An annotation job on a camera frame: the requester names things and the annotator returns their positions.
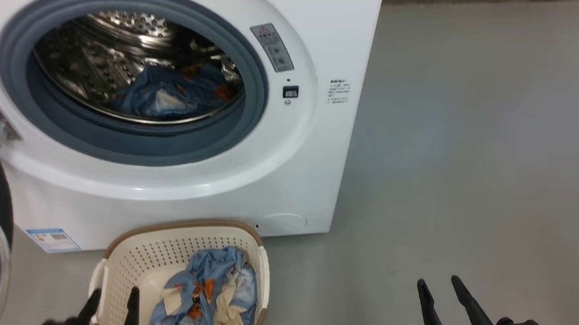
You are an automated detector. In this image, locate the grey warning sticker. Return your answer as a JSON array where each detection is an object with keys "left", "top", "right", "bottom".
[{"left": 248, "top": 22, "right": 297, "bottom": 74}]

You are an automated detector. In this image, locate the cream white garment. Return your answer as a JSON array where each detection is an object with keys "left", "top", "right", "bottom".
[{"left": 160, "top": 263, "right": 253, "bottom": 325}]

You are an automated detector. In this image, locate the blue energy label sticker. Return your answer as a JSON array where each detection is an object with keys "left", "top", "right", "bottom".
[{"left": 24, "top": 226, "right": 83, "bottom": 255}]

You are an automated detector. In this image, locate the small printed text label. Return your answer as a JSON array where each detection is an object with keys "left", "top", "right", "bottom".
[{"left": 327, "top": 78, "right": 352, "bottom": 106}]

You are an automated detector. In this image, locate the cream perforated laundry basket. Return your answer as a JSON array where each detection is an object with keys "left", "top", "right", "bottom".
[{"left": 86, "top": 212, "right": 275, "bottom": 325}]

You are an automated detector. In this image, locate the blue cartoon print garment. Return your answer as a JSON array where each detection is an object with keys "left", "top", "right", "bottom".
[
  {"left": 148, "top": 241, "right": 262, "bottom": 325},
  {"left": 109, "top": 57, "right": 235, "bottom": 125}
]

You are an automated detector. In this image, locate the round white filter cover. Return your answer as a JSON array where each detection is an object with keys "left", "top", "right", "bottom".
[{"left": 259, "top": 211, "right": 308, "bottom": 234}]

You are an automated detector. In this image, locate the steel washing machine drum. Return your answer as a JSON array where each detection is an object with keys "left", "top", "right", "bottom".
[{"left": 28, "top": 5, "right": 252, "bottom": 131}]

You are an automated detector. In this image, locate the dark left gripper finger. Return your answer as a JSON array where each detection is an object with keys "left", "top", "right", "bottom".
[
  {"left": 123, "top": 286, "right": 142, "bottom": 325},
  {"left": 77, "top": 286, "right": 103, "bottom": 325}
]

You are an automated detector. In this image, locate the grey rubber door gasket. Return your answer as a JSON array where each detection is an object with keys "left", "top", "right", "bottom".
[{"left": 0, "top": 0, "right": 276, "bottom": 175}]

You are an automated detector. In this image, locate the white washing machine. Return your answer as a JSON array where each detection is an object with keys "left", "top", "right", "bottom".
[{"left": 0, "top": 0, "right": 384, "bottom": 275}]

